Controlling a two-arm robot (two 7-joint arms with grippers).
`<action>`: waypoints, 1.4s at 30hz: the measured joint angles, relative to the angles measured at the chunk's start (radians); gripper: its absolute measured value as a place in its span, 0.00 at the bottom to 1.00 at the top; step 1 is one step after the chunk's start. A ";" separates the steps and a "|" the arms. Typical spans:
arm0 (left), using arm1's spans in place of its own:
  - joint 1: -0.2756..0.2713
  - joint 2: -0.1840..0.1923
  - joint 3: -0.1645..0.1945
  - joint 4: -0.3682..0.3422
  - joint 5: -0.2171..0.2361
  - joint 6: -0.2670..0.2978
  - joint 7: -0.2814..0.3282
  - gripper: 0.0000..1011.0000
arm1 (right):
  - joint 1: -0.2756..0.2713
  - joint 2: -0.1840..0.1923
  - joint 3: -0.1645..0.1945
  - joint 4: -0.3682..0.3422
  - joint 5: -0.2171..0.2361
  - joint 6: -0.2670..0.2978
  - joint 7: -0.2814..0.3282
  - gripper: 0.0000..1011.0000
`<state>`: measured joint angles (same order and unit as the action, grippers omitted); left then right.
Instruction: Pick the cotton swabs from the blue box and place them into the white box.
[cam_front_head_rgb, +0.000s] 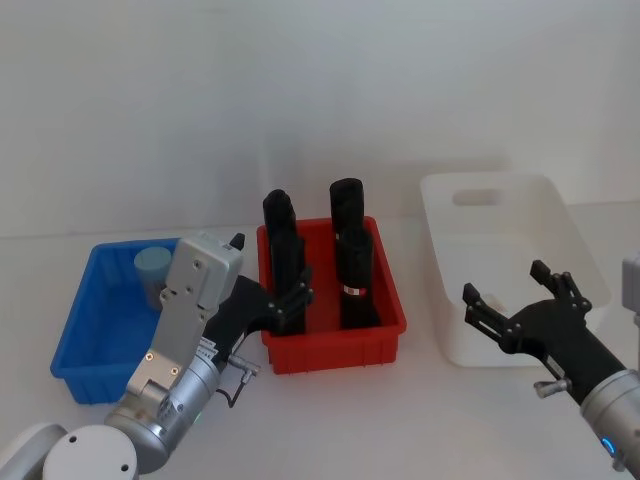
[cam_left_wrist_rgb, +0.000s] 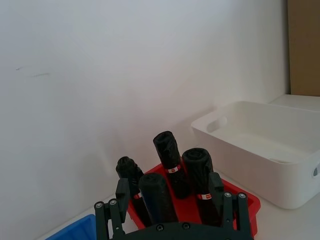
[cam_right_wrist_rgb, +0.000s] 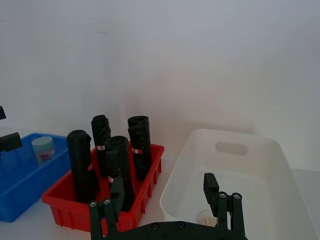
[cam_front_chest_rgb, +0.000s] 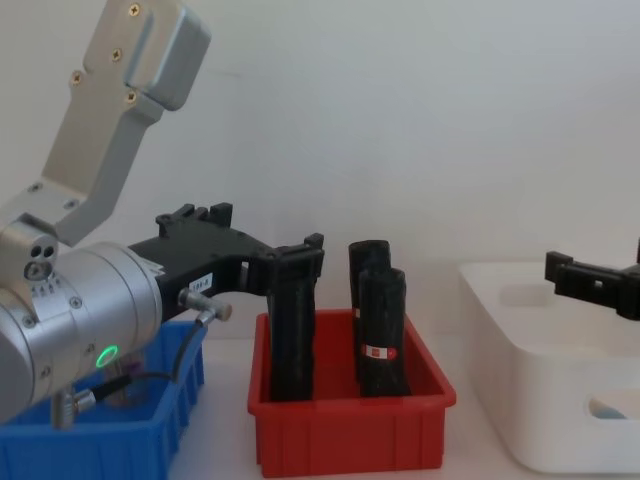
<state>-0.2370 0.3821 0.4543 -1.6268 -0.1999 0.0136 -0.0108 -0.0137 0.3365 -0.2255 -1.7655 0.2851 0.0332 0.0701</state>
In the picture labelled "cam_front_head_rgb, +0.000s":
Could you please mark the red plastic bin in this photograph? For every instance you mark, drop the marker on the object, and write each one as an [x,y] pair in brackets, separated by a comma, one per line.
[325,350]

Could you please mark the blue plastic bin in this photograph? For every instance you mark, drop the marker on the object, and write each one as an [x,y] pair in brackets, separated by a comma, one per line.
[105,325]

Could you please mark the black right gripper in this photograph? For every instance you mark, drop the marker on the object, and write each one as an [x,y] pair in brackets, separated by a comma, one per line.
[565,340]

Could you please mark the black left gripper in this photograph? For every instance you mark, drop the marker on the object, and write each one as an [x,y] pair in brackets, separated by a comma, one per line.
[235,315]

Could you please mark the black roll with white label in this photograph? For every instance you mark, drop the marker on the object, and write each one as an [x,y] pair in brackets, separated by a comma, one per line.
[356,280]

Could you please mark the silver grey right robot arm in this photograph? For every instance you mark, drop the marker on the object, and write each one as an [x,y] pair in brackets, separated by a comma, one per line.
[612,400]

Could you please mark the pale blue cylinder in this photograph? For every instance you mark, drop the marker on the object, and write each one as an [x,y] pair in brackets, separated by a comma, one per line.
[150,272]

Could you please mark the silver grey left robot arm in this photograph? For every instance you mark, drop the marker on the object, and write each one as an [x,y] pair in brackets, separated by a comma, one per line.
[175,320]

